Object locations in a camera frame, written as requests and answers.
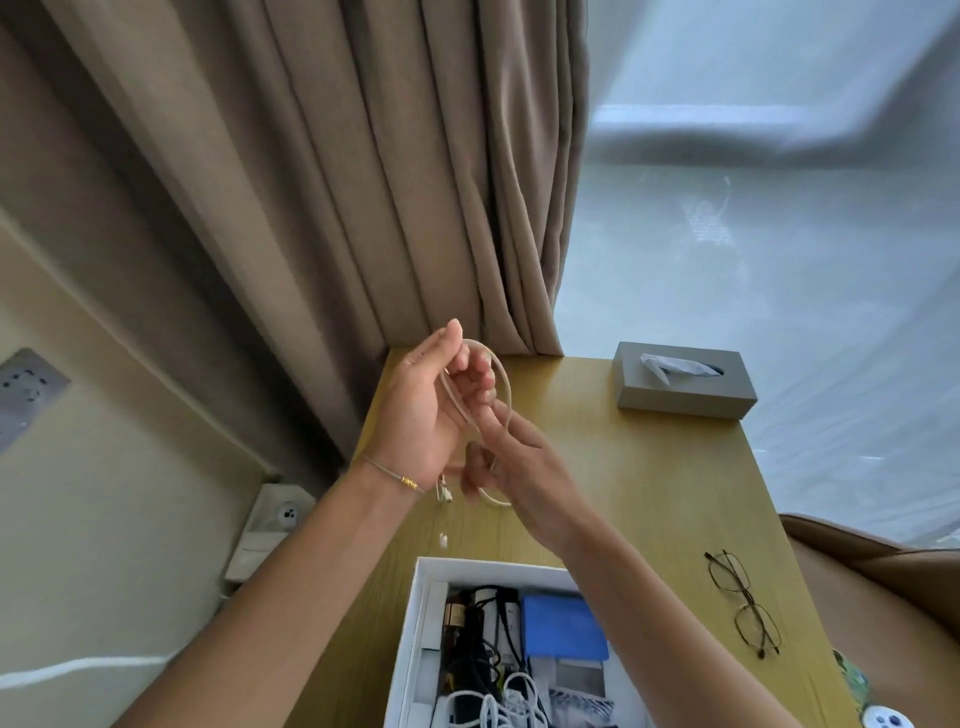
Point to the grey tissue box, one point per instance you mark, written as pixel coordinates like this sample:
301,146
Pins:
675,394

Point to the brown armchair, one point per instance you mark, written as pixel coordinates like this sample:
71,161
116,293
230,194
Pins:
877,600

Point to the black power adapter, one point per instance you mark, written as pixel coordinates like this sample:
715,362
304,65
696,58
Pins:
461,711

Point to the person's right thumb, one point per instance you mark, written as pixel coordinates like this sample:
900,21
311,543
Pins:
476,472

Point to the brown curtain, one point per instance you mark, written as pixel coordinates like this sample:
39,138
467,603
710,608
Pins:
337,165

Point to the blue pouch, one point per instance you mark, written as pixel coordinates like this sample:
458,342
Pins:
562,626

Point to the black cylindrical device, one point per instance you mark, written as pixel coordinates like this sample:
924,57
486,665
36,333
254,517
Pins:
480,622

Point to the white tissue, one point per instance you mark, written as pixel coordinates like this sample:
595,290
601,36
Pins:
675,367

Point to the white wall socket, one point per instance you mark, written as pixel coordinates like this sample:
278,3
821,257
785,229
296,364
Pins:
270,529

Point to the white round object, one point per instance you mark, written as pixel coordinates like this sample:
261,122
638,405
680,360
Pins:
889,718

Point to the thin-framed eyeglasses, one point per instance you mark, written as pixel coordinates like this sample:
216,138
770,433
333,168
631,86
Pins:
746,600

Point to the person's left forearm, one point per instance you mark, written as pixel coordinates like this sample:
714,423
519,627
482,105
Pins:
292,607

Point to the green patterned item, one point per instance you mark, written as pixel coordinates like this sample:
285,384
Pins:
851,671

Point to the white cardboard box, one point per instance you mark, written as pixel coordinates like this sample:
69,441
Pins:
420,645

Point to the person's right hand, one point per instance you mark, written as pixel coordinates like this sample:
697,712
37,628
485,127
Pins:
532,487

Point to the person's left hand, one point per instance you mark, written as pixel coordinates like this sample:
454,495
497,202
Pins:
409,420

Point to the person's right forearm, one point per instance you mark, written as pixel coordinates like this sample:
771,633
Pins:
645,630

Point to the grey wall socket panel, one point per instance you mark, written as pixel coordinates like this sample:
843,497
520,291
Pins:
26,394

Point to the sheer white curtain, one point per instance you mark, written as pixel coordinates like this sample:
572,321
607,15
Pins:
765,262

